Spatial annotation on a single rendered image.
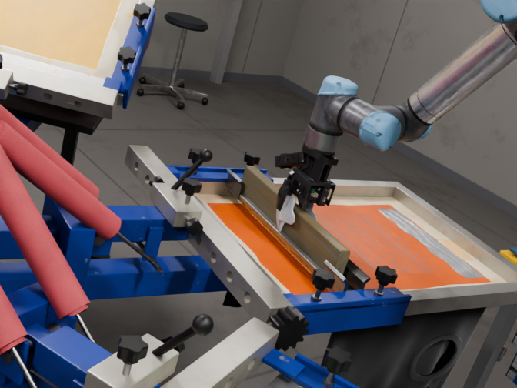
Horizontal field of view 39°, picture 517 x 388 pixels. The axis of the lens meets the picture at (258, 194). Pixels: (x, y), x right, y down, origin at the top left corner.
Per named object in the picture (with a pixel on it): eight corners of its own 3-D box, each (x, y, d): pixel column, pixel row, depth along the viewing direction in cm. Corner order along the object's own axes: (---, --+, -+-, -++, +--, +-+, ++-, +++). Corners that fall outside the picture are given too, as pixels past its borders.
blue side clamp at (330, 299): (385, 310, 155) (397, 282, 152) (401, 324, 151) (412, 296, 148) (269, 322, 138) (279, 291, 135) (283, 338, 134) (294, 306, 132)
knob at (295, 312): (285, 329, 130) (297, 295, 127) (302, 349, 126) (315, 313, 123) (251, 333, 126) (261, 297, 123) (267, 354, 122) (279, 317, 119)
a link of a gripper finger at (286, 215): (280, 239, 158) (298, 203, 156) (267, 226, 163) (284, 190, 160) (291, 242, 160) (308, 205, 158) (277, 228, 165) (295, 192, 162)
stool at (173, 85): (174, 84, 620) (191, 10, 596) (216, 110, 583) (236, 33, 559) (116, 81, 580) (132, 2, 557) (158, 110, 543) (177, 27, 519)
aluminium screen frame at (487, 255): (393, 192, 222) (398, 181, 220) (542, 301, 178) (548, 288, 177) (158, 187, 178) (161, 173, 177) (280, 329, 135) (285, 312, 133)
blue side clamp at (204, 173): (258, 192, 196) (265, 168, 194) (268, 200, 192) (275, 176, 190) (157, 189, 180) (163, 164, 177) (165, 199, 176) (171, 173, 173)
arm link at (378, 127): (418, 117, 146) (377, 96, 153) (385, 118, 138) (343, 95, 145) (404, 152, 149) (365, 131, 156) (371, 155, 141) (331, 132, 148)
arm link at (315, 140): (301, 121, 155) (331, 123, 159) (295, 140, 156) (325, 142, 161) (321, 135, 149) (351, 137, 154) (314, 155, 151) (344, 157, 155)
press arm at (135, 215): (175, 226, 153) (180, 205, 151) (187, 241, 148) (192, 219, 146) (96, 227, 143) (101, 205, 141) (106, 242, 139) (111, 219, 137)
